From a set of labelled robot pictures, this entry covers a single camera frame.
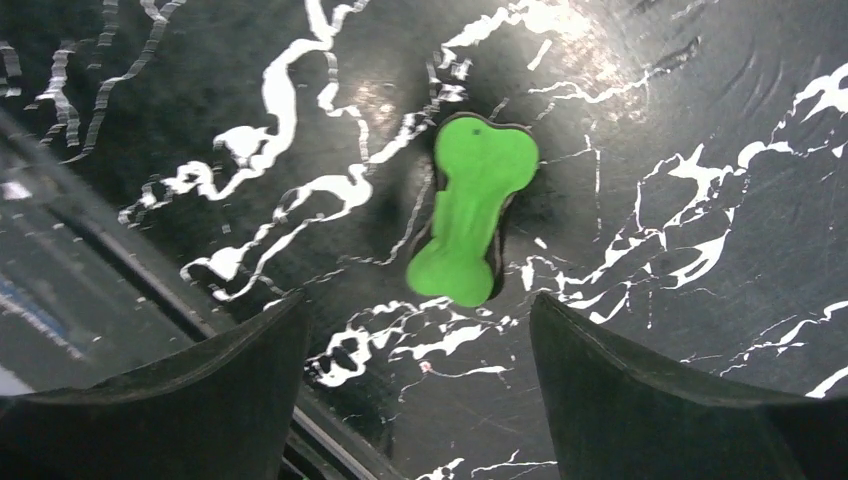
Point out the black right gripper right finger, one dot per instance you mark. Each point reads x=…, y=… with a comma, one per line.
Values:
x=618, y=410

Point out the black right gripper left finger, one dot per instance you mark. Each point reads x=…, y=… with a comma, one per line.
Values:
x=220, y=409

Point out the green bone-shaped eraser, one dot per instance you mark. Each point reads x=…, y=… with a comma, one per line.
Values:
x=478, y=166

